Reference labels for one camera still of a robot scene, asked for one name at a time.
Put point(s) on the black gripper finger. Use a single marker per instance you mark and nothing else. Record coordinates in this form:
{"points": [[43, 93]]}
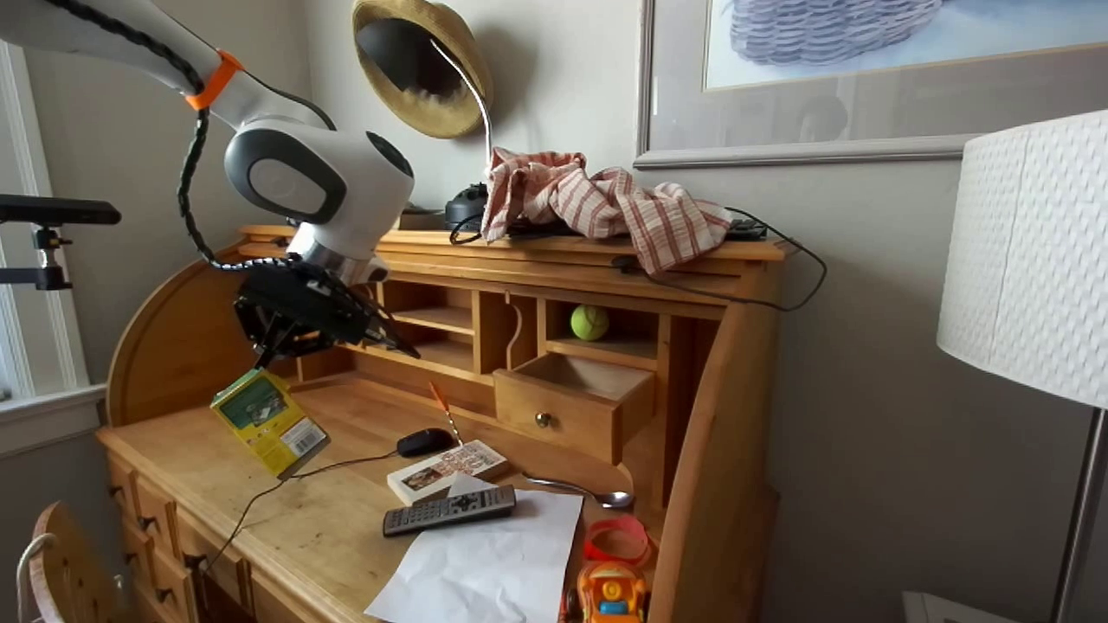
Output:
{"points": [[299, 346], [262, 352]]}

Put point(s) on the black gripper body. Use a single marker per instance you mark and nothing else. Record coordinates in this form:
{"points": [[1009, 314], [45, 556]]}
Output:
{"points": [[312, 305]]}

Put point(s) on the yellow green crayon box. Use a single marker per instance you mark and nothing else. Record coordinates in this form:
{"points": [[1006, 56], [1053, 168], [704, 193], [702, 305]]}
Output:
{"points": [[270, 423]]}

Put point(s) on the wide wooden desk drawer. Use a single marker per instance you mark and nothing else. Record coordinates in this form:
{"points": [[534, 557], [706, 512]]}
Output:
{"points": [[566, 418]]}

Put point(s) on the orange pencil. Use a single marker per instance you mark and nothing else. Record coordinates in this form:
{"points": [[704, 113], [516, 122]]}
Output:
{"points": [[440, 405]]}

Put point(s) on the black computer mouse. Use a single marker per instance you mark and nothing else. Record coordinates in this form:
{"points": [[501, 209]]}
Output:
{"points": [[426, 442]]}

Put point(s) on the white paperback book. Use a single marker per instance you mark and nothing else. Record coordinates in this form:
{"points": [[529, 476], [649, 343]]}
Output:
{"points": [[446, 468]]}

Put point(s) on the wooden roll-top desk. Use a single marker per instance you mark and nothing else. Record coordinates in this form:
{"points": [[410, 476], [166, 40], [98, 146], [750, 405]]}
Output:
{"points": [[346, 529]]}

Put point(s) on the grey remote control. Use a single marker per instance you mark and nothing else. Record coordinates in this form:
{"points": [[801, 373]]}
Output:
{"points": [[450, 510]]}

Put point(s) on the green tennis ball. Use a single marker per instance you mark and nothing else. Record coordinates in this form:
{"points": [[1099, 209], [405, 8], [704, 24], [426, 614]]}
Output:
{"points": [[590, 322]]}

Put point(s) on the wooden chair back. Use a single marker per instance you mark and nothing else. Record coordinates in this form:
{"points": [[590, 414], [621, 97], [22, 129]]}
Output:
{"points": [[73, 566]]}

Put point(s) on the white paper sheet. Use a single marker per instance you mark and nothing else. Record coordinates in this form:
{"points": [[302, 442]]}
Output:
{"points": [[486, 573]]}

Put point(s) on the metal spoon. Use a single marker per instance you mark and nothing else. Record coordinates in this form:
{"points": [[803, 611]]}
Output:
{"points": [[617, 498]]}

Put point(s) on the orange toy car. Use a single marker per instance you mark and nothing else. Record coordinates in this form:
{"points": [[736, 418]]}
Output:
{"points": [[611, 592]]}

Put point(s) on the white lamp shade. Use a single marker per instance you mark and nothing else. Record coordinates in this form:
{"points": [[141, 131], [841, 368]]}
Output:
{"points": [[1027, 263]]}

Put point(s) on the grey lamp pole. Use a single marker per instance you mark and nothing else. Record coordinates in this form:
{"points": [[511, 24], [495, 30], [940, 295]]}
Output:
{"points": [[1079, 520]]}

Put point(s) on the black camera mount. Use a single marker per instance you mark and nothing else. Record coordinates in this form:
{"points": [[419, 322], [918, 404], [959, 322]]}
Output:
{"points": [[45, 262]]}

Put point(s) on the black stereo camera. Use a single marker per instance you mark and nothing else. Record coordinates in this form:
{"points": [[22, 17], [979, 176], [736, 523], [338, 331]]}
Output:
{"points": [[58, 209]]}

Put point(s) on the framed wall picture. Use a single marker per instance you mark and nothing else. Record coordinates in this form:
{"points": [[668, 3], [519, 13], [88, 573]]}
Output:
{"points": [[809, 126]]}

